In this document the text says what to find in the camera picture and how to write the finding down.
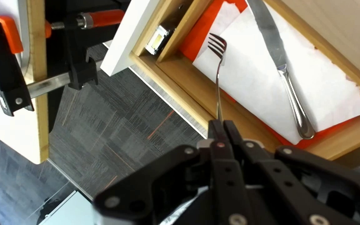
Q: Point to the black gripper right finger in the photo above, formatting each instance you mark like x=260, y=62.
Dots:
x=312, y=188

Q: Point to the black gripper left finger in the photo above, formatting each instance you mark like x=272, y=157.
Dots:
x=167, y=188

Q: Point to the silver fork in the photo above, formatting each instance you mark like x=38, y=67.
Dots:
x=217, y=76

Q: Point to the silver butter knife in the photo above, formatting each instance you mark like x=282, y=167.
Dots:
x=277, y=54

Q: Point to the wooden drawer with white front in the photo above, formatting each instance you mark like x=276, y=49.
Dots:
x=175, y=92

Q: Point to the white paper towel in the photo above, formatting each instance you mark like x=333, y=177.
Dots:
x=230, y=14
x=250, y=83

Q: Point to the light wooden board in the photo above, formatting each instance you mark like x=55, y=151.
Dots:
x=37, y=126

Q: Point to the small metal drawer clip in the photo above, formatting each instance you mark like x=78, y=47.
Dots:
x=155, y=42

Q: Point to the white cloth on orange tray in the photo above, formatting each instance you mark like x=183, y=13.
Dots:
x=198, y=38

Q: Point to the wooden drawer organiser tray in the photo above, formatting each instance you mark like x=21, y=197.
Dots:
x=187, y=26

